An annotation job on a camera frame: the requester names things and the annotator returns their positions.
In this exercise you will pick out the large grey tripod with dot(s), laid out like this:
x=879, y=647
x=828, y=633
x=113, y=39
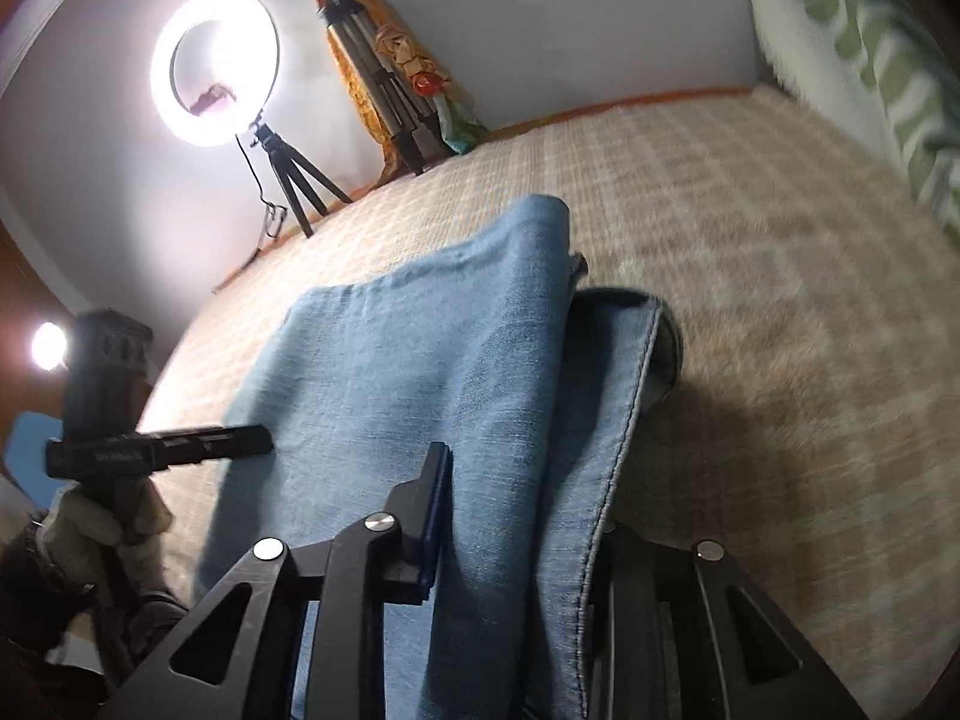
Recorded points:
x=382, y=90

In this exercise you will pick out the person's left forearm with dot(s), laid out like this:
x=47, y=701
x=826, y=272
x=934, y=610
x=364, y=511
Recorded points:
x=30, y=600

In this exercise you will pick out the small bright lamp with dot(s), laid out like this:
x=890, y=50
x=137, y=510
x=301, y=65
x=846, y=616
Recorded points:
x=49, y=345

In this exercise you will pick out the beige checked blanket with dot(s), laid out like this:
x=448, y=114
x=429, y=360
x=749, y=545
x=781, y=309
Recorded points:
x=750, y=240

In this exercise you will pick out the green striped pillow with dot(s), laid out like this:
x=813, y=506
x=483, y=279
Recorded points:
x=862, y=22

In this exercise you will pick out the person's left hand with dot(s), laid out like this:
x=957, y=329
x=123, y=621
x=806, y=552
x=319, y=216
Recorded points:
x=75, y=532

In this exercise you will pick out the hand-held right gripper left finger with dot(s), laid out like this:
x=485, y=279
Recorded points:
x=435, y=517

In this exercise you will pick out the blue plastic object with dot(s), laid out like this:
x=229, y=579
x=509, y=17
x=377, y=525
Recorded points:
x=30, y=450

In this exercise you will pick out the small black tripod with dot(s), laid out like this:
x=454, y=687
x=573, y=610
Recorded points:
x=292, y=172

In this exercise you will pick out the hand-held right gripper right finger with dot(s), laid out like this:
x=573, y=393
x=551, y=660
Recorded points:
x=637, y=566

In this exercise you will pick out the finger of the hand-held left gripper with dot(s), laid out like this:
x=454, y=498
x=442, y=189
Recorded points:
x=217, y=444

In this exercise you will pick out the blue denim pants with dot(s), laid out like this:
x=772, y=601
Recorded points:
x=465, y=330

